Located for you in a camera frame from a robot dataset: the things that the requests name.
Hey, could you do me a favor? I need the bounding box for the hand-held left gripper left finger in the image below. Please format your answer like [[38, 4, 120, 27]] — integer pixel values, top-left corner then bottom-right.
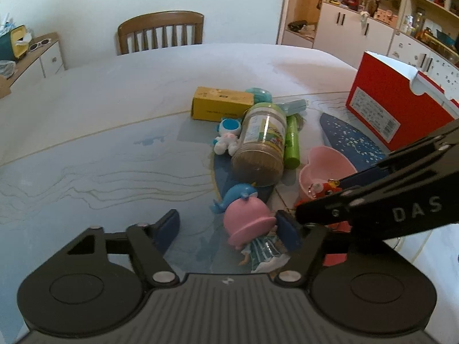
[[67, 209, 180, 288]]

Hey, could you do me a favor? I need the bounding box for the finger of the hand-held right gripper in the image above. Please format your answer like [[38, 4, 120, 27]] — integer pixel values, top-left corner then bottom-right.
[[340, 119, 459, 189], [294, 185, 367, 228]]

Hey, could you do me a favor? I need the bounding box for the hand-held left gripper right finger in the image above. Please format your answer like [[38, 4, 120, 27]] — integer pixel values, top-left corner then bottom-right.
[[274, 211, 395, 287]]

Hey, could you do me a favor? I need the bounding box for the pink hat doll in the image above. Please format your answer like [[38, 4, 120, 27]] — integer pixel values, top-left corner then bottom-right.
[[223, 198, 291, 273]]

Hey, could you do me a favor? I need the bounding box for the red shoe box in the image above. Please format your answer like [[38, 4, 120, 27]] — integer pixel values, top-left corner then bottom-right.
[[345, 51, 459, 152]]

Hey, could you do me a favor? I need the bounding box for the plastic toothpick jar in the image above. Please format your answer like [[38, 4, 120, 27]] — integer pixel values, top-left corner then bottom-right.
[[230, 102, 288, 187]]

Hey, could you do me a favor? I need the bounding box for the white blue toy figure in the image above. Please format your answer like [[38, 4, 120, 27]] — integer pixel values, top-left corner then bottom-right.
[[214, 116, 244, 156]]

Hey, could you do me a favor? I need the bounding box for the pink heart-shaped bowl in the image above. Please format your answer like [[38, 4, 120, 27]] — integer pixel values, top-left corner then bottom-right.
[[299, 146, 357, 201]]

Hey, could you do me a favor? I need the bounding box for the small red item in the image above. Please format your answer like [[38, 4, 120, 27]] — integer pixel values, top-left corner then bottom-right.
[[323, 220, 352, 266]]

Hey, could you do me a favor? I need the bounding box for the blue whale toy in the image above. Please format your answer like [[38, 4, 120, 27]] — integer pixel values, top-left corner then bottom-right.
[[210, 183, 259, 214]]

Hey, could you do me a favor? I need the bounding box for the green tube bottle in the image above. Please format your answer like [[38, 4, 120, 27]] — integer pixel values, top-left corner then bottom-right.
[[283, 115, 301, 168]]

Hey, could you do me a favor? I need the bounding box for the teal rectangular case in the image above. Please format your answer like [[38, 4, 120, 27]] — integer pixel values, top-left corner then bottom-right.
[[276, 99, 308, 115]]

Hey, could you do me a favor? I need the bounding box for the teal round container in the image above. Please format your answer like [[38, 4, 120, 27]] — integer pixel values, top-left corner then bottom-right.
[[246, 87, 273, 104]]

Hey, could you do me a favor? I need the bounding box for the white shelf cabinet unit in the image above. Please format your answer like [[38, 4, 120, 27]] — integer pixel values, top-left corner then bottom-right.
[[276, 0, 459, 90]]

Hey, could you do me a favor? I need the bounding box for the white sideboard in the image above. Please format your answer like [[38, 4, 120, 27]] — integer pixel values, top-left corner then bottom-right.
[[0, 32, 67, 99]]

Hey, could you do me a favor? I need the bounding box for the wooden chair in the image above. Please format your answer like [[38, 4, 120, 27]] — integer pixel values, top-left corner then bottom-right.
[[116, 11, 205, 56]]

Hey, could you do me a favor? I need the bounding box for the teal yellow tissue box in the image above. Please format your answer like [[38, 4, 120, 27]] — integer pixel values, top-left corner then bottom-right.
[[0, 25, 33, 61]]

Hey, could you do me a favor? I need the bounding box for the red keychain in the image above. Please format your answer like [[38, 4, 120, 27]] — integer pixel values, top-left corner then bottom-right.
[[309, 181, 343, 199]]

